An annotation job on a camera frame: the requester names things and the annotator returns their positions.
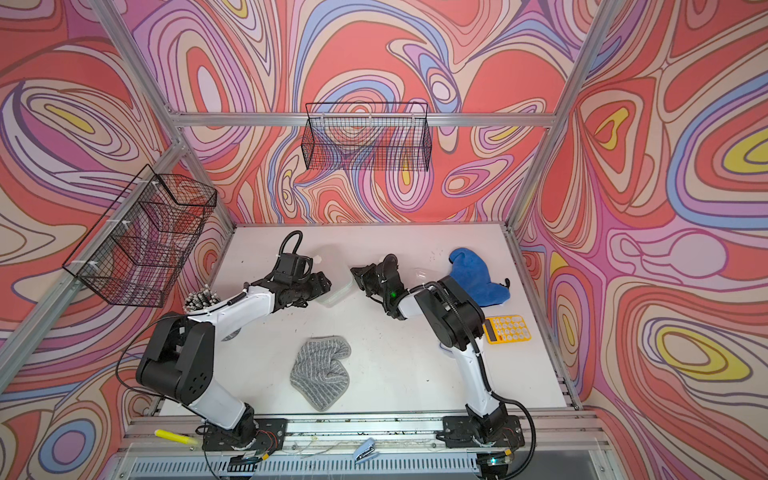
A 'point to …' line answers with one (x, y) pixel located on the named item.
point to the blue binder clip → (366, 448)
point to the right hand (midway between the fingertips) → (348, 275)
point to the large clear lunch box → (332, 261)
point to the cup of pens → (201, 300)
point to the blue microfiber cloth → (472, 275)
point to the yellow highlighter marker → (175, 437)
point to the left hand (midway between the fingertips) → (329, 288)
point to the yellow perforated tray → (506, 329)
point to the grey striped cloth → (317, 372)
